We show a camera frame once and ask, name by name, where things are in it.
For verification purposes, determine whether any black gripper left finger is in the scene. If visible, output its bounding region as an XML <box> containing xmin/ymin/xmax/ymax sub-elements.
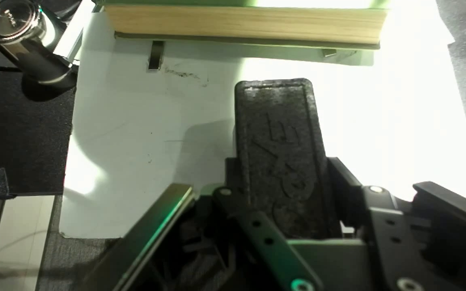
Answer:
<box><xmin>75</xmin><ymin>179</ymin><xmax>323</xmax><ymax>291</ymax></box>

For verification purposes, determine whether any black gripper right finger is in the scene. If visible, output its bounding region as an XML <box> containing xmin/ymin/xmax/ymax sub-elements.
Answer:
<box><xmin>324</xmin><ymin>155</ymin><xmax>466</xmax><ymax>291</ymax></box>

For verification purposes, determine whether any white flat table board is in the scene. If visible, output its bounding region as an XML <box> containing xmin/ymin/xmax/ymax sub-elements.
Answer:
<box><xmin>59</xmin><ymin>0</ymin><xmax>466</xmax><ymax>241</ymax></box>

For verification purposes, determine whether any black whiteboard eraser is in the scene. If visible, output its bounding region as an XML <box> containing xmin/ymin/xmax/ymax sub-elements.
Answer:
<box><xmin>234</xmin><ymin>76</ymin><xmax>344</xmax><ymax>242</ymax></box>

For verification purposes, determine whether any silver black metal pole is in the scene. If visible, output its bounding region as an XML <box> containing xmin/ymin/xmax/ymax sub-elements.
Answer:
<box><xmin>0</xmin><ymin>0</ymin><xmax>80</xmax><ymax>89</ymax></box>

